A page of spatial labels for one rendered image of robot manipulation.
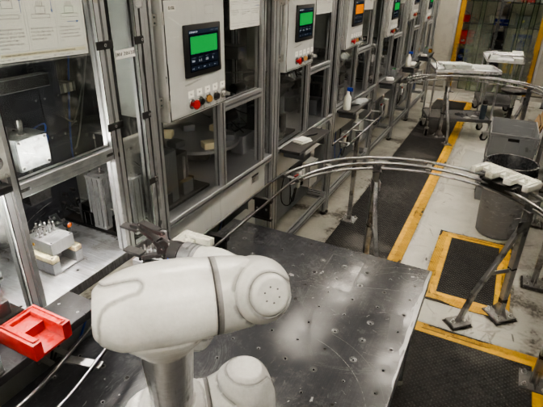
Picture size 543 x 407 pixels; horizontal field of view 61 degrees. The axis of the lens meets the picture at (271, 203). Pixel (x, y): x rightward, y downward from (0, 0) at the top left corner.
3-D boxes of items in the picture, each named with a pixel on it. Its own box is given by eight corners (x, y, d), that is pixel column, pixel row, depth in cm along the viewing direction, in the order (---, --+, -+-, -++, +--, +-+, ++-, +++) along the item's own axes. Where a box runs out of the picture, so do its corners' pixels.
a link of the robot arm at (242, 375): (282, 441, 126) (284, 383, 117) (216, 457, 122) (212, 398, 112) (266, 394, 140) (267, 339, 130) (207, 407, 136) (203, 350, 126)
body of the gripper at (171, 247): (191, 261, 143) (167, 253, 147) (189, 237, 139) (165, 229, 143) (176, 273, 137) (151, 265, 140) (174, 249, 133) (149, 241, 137)
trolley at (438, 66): (422, 136, 610) (435, 61, 567) (417, 124, 660) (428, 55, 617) (491, 141, 599) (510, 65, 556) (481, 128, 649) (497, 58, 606)
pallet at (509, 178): (468, 179, 281) (471, 164, 276) (482, 174, 287) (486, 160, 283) (524, 203, 253) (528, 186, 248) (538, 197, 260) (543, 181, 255)
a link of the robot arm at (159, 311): (213, 446, 126) (129, 466, 120) (204, 387, 135) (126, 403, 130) (231, 319, 67) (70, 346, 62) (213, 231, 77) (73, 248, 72)
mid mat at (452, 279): (508, 322, 282) (509, 320, 282) (417, 295, 304) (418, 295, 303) (513, 247, 363) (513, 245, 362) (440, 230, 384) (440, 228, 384)
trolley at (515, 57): (515, 124, 671) (532, 56, 628) (472, 120, 688) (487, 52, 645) (507, 111, 743) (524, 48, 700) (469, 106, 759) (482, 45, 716)
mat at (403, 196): (390, 284, 315) (390, 283, 314) (310, 262, 338) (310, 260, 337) (473, 102, 785) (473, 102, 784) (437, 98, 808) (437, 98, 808)
